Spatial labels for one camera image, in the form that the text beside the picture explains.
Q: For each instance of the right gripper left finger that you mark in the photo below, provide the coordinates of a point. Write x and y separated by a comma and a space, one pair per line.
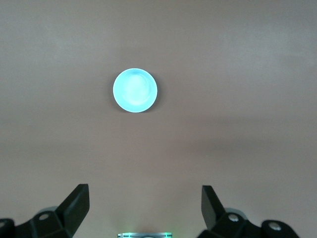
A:
67, 218

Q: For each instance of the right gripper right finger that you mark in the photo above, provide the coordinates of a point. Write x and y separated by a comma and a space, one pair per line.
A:
218, 220

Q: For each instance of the light blue bowl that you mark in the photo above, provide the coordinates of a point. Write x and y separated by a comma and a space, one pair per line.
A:
135, 90

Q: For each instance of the brown table cover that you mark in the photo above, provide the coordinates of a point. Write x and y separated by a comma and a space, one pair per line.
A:
223, 74

